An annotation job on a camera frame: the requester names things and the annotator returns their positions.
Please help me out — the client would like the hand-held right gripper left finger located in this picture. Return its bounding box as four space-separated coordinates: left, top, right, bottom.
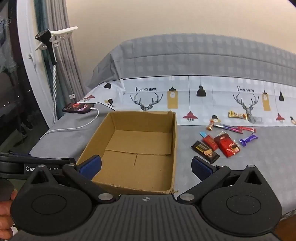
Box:
23 155 116 205

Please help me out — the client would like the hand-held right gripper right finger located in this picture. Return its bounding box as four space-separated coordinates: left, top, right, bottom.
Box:
177 156 264 204

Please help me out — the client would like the black chocolate bar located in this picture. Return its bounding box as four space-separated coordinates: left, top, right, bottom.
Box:
191 140 220 165

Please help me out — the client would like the small red packet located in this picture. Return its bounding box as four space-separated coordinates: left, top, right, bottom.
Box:
202 135 219 150

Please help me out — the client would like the large red biscuit packet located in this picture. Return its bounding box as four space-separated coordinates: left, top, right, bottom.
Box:
214 131 241 159

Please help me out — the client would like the orange sausage snack packet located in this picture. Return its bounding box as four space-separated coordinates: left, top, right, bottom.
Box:
206 118 221 131

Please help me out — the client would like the purple stick snack packet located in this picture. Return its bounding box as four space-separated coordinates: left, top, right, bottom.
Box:
215 124 244 134

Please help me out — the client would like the purple candy bar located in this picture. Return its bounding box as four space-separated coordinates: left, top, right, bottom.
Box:
239 134 258 147

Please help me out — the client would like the brown cardboard box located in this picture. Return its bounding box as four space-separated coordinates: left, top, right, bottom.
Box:
76 110 178 195

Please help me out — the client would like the yellow snack packet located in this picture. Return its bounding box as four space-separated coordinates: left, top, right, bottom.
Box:
228 110 248 121

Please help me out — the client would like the person's left hand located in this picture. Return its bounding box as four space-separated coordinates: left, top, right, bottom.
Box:
0 189 18 240

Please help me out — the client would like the smartphone with red screen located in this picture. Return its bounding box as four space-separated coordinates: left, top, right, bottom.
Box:
62 102 95 114

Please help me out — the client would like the white framed glass door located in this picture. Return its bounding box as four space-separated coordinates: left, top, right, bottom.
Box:
0 0 56 158

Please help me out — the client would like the grey printed bed sheet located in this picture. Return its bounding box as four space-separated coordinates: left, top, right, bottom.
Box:
29 34 296 220

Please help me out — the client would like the black garment steamer head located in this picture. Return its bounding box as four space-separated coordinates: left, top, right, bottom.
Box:
35 29 57 65

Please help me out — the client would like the white charging cable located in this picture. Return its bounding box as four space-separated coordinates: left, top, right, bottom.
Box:
38 107 100 144

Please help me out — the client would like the thin black cable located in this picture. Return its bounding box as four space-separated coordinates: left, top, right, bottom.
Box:
94 102 116 112

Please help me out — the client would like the braided steamer hose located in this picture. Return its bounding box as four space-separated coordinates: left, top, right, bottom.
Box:
52 64 57 127

